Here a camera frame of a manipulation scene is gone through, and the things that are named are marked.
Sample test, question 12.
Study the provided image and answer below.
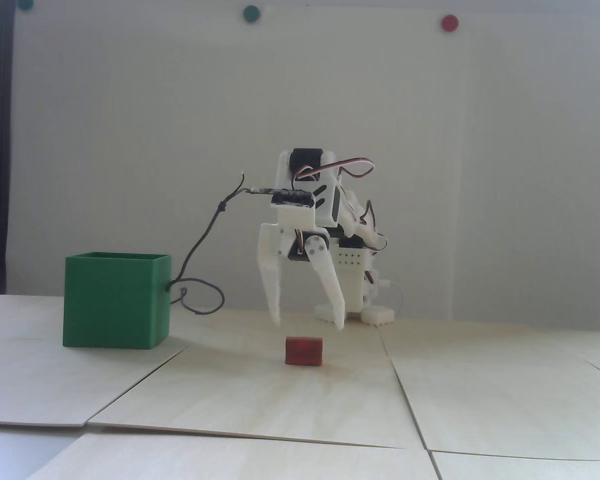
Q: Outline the large white wall sheet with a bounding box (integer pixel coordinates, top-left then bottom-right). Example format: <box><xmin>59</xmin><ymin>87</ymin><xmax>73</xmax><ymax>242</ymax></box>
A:
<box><xmin>11</xmin><ymin>0</ymin><xmax>470</xmax><ymax>322</ymax></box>

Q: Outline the red white servo wire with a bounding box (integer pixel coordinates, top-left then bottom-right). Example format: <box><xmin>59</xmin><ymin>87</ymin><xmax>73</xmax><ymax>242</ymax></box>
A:
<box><xmin>295</xmin><ymin>157</ymin><xmax>376</xmax><ymax>184</ymax></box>
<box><xmin>352</xmin><ymin>199</ymin><xmax>390</xmax><ymax>254</ymax></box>

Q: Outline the red rectangular block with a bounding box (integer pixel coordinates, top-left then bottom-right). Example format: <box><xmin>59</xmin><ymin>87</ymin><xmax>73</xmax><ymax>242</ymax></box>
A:
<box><xmin>285</xmin><ymin>336</ymin><xmax>324</xmax><ymax>366</ymax></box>

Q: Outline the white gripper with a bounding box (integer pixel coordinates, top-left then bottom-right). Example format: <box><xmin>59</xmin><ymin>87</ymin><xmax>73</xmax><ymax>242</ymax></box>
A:
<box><xmin>257</xmin><ymin>205</ymin><xmax>346</xmax><ymax>332</ymax></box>

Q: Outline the thin white base cable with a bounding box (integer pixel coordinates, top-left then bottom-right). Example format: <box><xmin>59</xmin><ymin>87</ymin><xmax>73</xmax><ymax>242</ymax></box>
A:
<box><xmin>380</xmin><ymin>281</ymin><xmax>405</xmax><ymax>314</ymax></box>

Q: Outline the black wrist camera board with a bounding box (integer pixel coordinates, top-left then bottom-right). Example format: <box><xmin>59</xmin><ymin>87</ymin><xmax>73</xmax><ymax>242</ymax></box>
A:
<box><xmin>271</xmin><ymin>187</ymin><xmax>315</xmax><ymax>210</ymax></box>

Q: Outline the dark window frame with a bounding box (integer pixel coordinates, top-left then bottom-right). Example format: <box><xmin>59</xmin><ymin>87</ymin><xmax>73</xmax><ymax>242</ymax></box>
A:
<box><xmin>0</xmin><ymin>0</ymin><xmax>15</xmax><ymax>296</ymax></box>

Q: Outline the black camera cable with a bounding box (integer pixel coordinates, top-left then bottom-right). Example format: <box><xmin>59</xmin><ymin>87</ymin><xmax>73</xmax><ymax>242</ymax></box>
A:
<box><xmin>166</xmin><ymin>171</ymin><xmax>276</xmax><ymax>316</ymax></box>

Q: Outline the green open box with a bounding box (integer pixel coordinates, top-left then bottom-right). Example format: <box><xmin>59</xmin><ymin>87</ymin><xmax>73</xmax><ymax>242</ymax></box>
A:
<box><xmin>62</xmin><ymin>252</ymin><xmax>173</xmax><ymax>349</ymax></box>

